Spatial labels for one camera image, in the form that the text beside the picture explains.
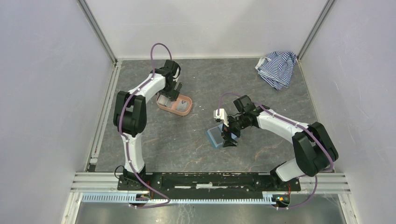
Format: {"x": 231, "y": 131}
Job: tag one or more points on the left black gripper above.
{"x": 173, "y": 94}

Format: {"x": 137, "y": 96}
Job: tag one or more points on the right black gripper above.
{"x": 228, "y": 141}

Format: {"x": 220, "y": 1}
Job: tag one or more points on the teal card holder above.
{"x": 214, "y": 136}

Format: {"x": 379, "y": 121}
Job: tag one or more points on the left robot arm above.
{"x": 130, "y": 114}

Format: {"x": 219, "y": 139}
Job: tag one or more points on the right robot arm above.
{"x": 314, "y": 150}

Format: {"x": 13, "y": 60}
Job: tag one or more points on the stack of credit cards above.
{"x": 164, "y": 101}

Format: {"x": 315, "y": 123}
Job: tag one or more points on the white VIP card in tray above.
{"x": 182, "y": 106}

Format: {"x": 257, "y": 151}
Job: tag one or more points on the pink oval tray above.
{"x": 173, "y": 108}

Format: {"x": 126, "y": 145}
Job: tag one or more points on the blue striped cloth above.
{"x": 276, "y": 68}

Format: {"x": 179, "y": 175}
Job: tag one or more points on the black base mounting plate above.
{"x": 217, "y": 185}

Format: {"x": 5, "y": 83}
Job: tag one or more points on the aluminium frame rail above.
{"x": 324, "y": 199}

